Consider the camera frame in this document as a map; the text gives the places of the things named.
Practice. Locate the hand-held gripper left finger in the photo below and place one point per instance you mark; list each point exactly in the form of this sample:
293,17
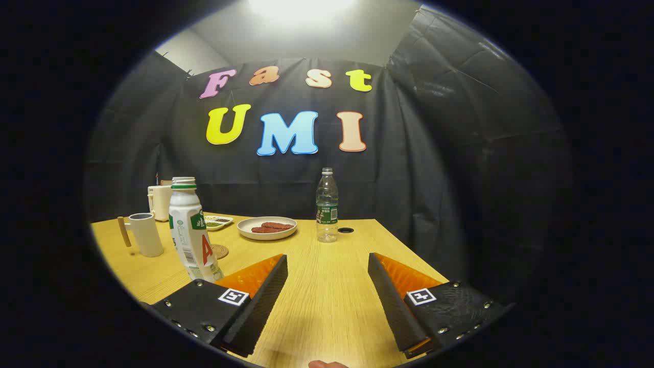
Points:
260,312

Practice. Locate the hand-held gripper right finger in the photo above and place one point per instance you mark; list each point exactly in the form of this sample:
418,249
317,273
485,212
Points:
396,312

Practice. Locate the round cork coaster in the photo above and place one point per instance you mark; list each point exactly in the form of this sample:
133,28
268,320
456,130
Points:
222,251

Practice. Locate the white juice bottle green label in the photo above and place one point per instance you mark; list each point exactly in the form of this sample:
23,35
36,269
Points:
191,230

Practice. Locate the clear plastic water bottle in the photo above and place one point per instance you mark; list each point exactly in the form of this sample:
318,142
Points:
327,204

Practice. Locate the wooden table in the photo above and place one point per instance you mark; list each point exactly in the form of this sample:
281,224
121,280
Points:
327,286

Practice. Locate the red sausage patty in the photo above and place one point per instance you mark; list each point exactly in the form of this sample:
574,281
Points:
265,230
278,225

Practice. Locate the white round plate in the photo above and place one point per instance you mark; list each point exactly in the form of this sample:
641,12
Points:
245,228

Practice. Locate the white divided bean dish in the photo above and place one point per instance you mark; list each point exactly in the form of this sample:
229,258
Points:
219,223

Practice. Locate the black backdrop cloth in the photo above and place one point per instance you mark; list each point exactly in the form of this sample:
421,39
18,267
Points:
434,179

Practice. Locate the cream toaster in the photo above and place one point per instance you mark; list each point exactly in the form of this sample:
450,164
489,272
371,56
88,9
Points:
159,202

